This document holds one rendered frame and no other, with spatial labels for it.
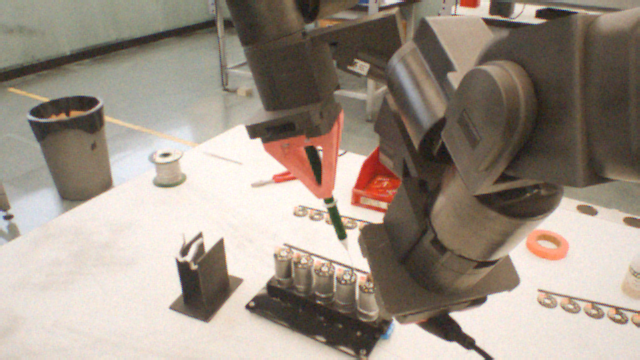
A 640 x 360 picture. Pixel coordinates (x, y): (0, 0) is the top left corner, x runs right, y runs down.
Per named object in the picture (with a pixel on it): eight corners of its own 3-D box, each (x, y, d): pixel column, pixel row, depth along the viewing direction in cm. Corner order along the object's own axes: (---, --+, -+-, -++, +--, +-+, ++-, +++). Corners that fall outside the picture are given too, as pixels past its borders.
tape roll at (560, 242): (575, 250, 66) (577, 244, 65) (552, 265, 63) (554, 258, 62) (540, 231, 70) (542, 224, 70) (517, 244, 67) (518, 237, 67)
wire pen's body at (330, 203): (336, 233, 48) (301, 138, 44) (351, 231, 48) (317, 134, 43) (333, 242, 47) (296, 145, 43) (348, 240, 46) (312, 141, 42)
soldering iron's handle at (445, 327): (382, 308, 41) (455, 366, 29) (379, 282, 41) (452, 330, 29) (407, 303, 42) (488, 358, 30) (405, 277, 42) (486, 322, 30)
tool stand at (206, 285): (186, 317, 60) (140, 295, 51) (216, 248, 64) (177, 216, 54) (224, 330, 58) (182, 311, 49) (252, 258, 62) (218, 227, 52)
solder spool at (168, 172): (166, 169, 88) (162, 145, 86) (193, 175, 86) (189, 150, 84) (145, 184, 83) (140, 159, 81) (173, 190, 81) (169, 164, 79)
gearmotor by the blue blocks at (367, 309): (372, 329, 52) (375, 295, 49) (352, 321, 53) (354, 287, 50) (381, 315, 54) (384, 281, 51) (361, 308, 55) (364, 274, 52)
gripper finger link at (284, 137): (365, 169, 48) (340, 82, 44) (355, 204, 42) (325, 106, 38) (304, 181, 50) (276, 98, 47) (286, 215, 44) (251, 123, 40)
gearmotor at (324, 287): (328, 311, 54) (329, 278, 52) (310, 304, 55) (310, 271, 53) (338, 299, 56) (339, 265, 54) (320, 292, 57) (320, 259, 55)
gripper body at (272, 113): (343, 93, 46) (321, 18, 43) (322, 130, 37) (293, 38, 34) (283, 107, 48) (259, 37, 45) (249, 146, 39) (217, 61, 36)
